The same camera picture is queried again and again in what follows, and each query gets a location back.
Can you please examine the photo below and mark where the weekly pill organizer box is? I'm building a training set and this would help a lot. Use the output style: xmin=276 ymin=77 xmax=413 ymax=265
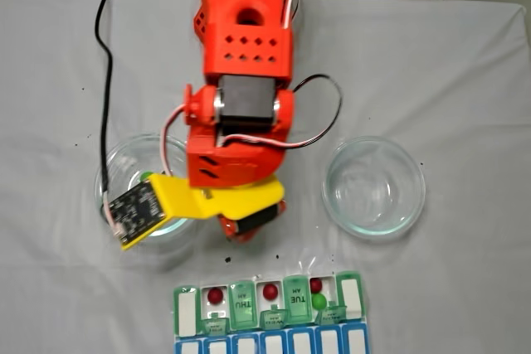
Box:
xmin=172 ymin=269 xmax=370 ymax=354

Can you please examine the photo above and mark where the small clear glass bowl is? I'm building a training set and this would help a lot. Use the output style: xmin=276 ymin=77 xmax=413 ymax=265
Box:
xmin=322 ymin=135 xmax=427 ymax=241

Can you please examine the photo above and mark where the large clear glass bowl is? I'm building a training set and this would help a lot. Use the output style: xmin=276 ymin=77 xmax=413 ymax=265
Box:
xmin=94 ymin=133 xmax=200 ymax=246

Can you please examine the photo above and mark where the white tablecloth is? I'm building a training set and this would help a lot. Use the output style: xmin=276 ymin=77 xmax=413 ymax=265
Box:
xmin=0 ymin=0 xmax=524 ymax=354

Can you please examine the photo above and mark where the camera board on yellow mount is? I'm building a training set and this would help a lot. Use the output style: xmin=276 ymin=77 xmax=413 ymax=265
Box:
xmin=102 ymin=173 xmax=208 ymax=252

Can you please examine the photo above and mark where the black camera cable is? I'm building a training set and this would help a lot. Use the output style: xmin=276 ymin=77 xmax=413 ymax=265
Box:
xmin=93 ymin=0 xmax=125 ymax=239

